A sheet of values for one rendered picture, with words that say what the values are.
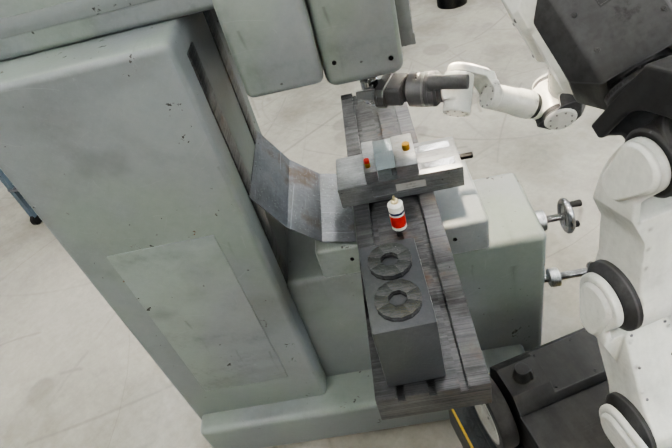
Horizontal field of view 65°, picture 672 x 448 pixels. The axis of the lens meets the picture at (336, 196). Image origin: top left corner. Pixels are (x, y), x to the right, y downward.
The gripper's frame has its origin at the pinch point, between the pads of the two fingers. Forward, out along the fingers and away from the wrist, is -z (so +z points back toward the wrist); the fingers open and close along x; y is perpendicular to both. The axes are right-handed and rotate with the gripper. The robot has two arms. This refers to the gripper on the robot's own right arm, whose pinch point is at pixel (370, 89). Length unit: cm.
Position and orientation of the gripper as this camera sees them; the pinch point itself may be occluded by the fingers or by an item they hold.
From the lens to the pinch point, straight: 140.9
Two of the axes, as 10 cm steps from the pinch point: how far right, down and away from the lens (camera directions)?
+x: -3.7, 6.6, -6.5
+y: 2.3, 7.4, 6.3
